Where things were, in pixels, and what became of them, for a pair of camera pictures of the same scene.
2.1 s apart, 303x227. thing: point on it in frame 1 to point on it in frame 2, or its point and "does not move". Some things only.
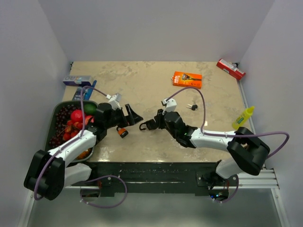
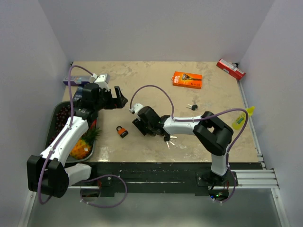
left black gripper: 133,118 to 119,102
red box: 230,68 does not move
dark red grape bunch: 63,115 does not move
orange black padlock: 122,132 does not move
